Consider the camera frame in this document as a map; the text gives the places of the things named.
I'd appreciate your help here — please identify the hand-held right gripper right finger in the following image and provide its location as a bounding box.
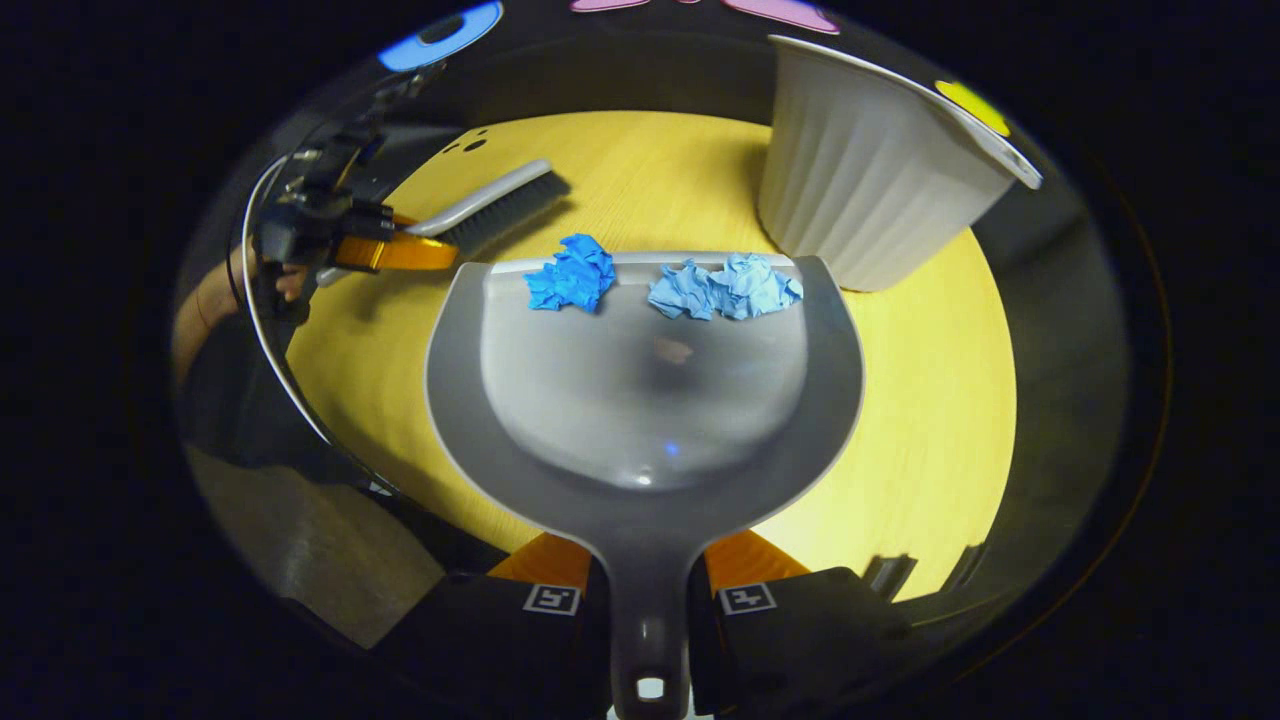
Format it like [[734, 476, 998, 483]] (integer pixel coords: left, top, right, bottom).
[[688, 529, 917, 717]]

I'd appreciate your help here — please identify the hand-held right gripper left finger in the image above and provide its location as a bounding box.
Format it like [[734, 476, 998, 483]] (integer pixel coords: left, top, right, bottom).
[[373, 531, 614, 720]]

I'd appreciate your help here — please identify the small grey broom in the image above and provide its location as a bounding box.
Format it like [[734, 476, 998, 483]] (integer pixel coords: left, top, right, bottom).
[[315, 159, 572, 291]]

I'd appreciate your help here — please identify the dark blue paper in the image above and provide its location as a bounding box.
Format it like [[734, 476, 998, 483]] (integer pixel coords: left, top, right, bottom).
[[525, 233, 618, 313]]

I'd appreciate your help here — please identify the grey plastic dustpan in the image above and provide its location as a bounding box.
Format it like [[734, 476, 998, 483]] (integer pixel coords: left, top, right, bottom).
[[425, 250, 866, 720]]

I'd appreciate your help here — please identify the pale blue paper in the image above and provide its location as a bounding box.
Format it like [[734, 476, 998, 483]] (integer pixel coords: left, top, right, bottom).
[[708, 252, 805, 321]]

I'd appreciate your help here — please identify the white ribbed garbage bin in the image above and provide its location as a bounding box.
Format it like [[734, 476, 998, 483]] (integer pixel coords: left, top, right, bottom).
[[757, 35, 1043, 293]]

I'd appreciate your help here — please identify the black backdrop cloth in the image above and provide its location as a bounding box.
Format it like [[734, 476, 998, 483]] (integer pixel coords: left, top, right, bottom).
[[170, 0, 1136, 641]]

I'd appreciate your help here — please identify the white cable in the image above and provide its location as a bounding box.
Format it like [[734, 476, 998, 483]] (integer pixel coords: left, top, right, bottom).
[[240, 150, 396, 496]]

